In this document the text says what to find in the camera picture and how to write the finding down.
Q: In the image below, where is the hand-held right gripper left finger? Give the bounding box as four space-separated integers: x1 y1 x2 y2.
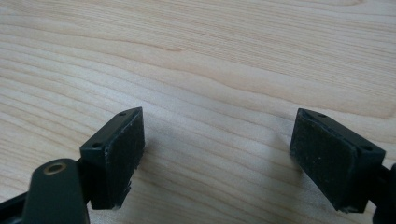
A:
79 106 146 211

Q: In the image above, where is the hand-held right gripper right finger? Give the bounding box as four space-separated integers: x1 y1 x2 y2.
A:
289 107 387 215

